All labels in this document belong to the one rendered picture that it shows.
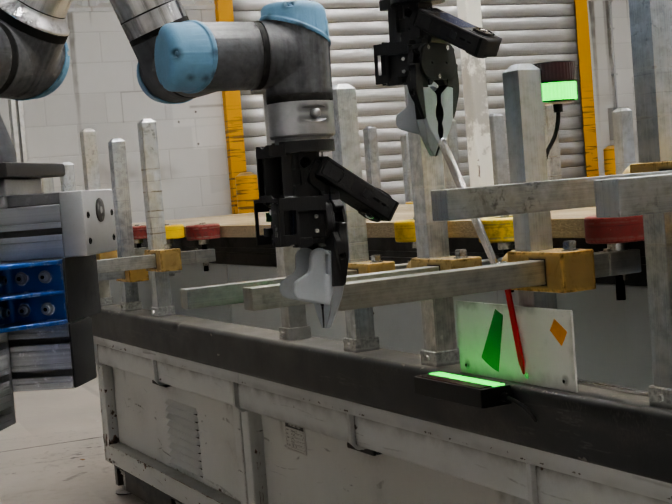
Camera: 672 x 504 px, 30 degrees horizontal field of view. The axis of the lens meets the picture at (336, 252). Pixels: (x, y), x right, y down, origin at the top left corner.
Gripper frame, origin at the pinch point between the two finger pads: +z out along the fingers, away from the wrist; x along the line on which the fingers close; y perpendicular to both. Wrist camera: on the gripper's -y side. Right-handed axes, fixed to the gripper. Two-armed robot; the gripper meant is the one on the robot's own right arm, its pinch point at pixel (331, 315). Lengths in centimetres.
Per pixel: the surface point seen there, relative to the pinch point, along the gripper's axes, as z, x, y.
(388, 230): -7, -68, -46
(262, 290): -1.8, -23.5, -1.7
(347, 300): -1.7, 1.5, -1.4
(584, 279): -1.4, 4.9, -32.2
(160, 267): 0, -146, -29
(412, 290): -2.0, 1.5, -10.0
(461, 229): -7, -43, -46
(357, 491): 49, -106, -55
